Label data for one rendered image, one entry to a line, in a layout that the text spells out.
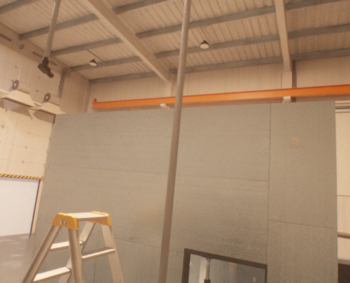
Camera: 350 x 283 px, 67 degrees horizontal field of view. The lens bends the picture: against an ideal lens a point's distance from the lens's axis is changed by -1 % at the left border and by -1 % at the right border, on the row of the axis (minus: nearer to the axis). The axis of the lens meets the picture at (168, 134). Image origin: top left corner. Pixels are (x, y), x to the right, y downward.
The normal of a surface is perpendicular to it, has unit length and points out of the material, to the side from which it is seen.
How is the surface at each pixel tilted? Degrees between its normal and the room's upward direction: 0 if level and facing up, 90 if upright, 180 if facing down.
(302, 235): 90
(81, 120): 90
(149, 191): 90
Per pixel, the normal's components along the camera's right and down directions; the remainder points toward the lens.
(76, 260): -0.45, -0.25
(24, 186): 0.89, 0.00
